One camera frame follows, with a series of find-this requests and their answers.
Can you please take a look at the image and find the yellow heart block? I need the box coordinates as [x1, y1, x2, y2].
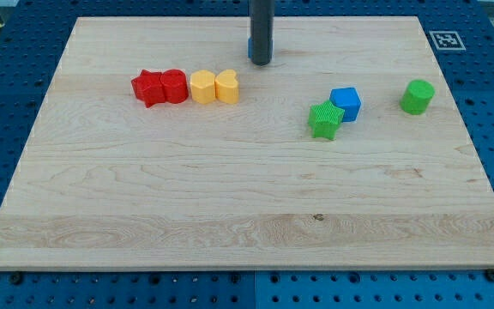
[215, 69, 239, 104]

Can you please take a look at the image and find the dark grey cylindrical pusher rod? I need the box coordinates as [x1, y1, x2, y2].
[249, 0, 274, 66]

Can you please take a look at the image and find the white fiducial marker tag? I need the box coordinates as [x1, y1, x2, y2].
[430, 30, 466, 52]

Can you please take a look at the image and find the green cylinder block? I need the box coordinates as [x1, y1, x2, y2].
[400, 79, 435, 115]

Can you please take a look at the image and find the yellow pentagon block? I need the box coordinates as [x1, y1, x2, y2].
[190, 70, 216, 104]

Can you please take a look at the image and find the light wooden board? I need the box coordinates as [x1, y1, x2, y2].
[0, 16, 494, 272]

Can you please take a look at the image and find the blue cube block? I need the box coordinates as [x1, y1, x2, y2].
[329, 88, 361, 122]

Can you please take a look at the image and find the blue triangle block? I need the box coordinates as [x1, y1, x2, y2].
[247, 37, 274, 59]

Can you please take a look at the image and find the red cylinder block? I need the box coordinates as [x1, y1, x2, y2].
[160, 69, 189, 104]

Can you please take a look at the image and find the green star block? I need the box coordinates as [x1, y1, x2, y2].
[308, 100, 346, 140]

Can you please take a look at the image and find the red star block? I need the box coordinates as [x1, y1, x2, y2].
[131, 70, 166, 108]

